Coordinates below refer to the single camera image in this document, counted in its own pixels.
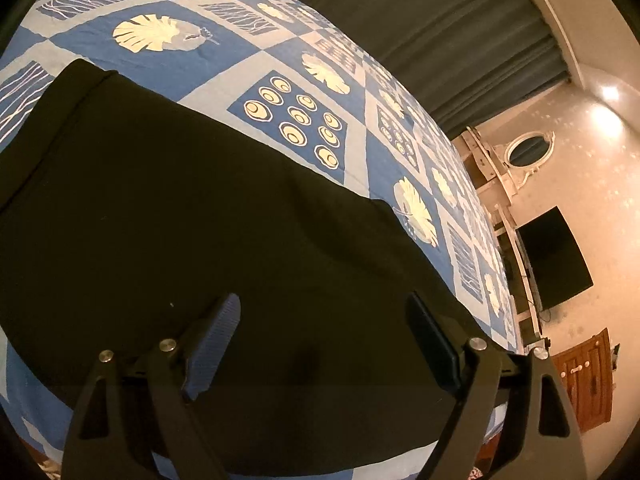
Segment white television stand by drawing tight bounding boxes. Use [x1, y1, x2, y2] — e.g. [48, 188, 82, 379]
[492, 205, 551, 356]

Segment black flat television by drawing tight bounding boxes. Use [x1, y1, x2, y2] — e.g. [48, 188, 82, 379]
[515, 206, 594, 311]

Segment black pants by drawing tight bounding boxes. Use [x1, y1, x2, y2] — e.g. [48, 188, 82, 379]
[0, 58, 501, 476]

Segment blue patterned bedspread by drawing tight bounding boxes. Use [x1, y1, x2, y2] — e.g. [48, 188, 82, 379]
[0, 0, 521, 480]

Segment dark green curtain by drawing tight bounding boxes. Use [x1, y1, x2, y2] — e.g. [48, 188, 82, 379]
[295, 0, 573, 136]

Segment oval vanity mirror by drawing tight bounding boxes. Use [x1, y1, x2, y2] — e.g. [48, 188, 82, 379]
[505, 131, 556, 168]

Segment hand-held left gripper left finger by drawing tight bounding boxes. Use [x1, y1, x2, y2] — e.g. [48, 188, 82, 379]
[60, 292, 242, 480]

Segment brown wooden door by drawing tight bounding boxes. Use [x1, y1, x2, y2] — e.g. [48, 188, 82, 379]
[550, 327, 616, 433]

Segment white vanity dresser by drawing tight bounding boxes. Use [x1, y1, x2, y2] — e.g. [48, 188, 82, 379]
[457, 127, 531, 206]

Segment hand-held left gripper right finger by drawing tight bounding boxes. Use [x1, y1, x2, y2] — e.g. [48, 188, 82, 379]
[405, 291, 587, 480]

